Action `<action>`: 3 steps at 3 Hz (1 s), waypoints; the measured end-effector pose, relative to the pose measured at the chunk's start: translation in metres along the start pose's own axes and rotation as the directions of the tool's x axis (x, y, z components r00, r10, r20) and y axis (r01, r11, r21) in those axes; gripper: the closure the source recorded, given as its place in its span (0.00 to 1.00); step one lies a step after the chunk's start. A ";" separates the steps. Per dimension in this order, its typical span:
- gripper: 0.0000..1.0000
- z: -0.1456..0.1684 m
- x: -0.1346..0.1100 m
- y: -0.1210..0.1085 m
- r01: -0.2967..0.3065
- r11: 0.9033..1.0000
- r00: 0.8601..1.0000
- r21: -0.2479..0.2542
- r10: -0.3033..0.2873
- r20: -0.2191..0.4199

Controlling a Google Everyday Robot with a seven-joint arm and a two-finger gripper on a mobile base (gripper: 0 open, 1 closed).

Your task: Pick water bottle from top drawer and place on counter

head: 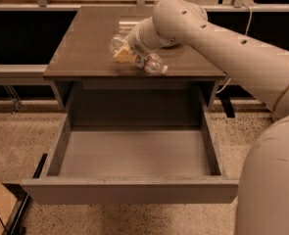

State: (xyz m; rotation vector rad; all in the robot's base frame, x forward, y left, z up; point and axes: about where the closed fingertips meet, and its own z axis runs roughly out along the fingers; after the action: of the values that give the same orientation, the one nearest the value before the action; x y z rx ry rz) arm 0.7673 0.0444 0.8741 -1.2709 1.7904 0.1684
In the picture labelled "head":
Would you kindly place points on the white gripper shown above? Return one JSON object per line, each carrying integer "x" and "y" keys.
{"x": 134, "y": 47}

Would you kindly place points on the clear plastic water bottle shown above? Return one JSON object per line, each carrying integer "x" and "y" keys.
{"x": 151, "y": 63}

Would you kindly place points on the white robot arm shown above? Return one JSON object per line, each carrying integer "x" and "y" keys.
{"x": 261, "y": 69}

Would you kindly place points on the grey cabinet with counter top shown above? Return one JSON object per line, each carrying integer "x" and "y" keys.
{"x": 85, "y": 49}

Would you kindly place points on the open grey top drawer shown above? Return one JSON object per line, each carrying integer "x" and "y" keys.
{"x": 133, "y": 145}

